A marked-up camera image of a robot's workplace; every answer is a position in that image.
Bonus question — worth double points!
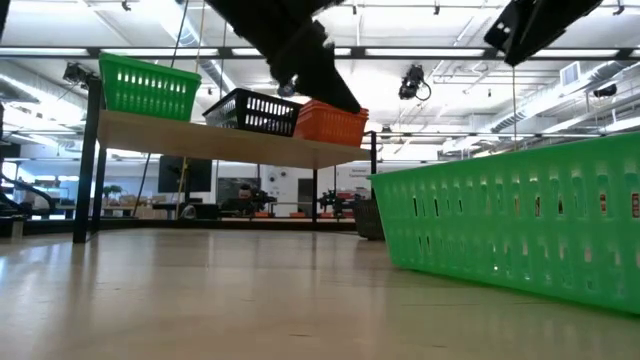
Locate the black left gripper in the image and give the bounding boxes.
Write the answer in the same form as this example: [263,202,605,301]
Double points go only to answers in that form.
[266,19,363,114]

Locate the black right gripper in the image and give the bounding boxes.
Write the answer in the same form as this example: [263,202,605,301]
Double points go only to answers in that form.
[483,0,604,68]

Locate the black plastic slotted basket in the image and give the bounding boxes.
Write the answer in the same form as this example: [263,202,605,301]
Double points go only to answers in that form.
[201,87,304,139]
[352,198,387,242]

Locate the green plastic slotted basket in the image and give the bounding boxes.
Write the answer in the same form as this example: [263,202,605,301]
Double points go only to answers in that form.
[368,131,640,317]
[97,51,203,123]

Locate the black metal shelf leg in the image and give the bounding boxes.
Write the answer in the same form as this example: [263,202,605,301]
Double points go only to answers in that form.
[72,76,104,246]
[91,146,109,234]
[357,130,378,177]
[311,167,320,224]

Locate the light wooden shelf board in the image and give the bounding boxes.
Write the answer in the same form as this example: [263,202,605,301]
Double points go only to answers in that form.
[96,109,373,171]

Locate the white ceiling air vent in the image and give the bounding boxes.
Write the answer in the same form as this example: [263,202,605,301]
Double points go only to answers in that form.
[559,60,583,88]

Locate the thin yellowish vertical pole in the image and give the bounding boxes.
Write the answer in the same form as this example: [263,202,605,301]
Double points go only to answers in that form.
[509,63,518,152]

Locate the small black background robot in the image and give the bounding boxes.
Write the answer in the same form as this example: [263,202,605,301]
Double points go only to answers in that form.
[317,188,354,218]
[251,187,278,213]

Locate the person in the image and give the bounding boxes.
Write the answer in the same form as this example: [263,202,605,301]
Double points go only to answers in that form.
[221,182,257,218]

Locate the black monitor screen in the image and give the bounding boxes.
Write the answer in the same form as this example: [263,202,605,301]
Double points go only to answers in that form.
[157,154,214,195]

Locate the grey block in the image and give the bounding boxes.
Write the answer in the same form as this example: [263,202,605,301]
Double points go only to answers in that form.
[0,214,27,240]

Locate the black overhead camera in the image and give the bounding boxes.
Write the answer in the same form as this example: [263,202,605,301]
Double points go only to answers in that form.
[397,63,433,103]

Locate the ribbed silver ceiling duct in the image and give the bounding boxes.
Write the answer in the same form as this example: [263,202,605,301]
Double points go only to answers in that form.
[489,109,532,134]

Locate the thin black horizontal rail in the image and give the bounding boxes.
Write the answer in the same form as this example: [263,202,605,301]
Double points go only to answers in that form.
[375,131,602,140]

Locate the beige hanging cord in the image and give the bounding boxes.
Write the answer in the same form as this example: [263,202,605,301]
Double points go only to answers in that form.
[195,0,208,76]

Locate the dark wall board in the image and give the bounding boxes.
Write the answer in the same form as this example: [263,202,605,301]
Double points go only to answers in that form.
[216,176,262,204]

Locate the dark hanging cable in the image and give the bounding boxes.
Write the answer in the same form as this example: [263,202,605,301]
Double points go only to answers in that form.
[132,0,191,218]

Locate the black table border rail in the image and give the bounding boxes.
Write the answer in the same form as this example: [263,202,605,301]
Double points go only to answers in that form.
[24,217,358,234]

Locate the black overhead frame beam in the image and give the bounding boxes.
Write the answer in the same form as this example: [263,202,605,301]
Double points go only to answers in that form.
[0,45,640,62]

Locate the black frame-mounted camera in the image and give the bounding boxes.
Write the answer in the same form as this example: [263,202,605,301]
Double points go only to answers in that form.
[61,61,101,99]

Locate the black curved cable loop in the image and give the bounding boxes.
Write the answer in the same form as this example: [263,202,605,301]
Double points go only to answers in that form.
[0,173,57,217]

